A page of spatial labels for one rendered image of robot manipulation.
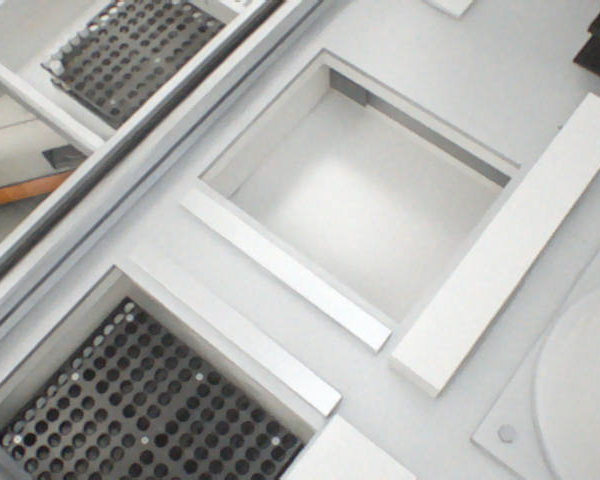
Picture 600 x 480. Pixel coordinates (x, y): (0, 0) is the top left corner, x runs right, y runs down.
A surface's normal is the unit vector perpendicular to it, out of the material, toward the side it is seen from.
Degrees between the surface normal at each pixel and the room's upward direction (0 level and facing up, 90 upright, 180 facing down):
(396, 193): 0
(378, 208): 0
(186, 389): 0
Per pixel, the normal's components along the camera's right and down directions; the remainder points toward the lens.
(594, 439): -0.96, 0.27
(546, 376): -0.05, -0.40
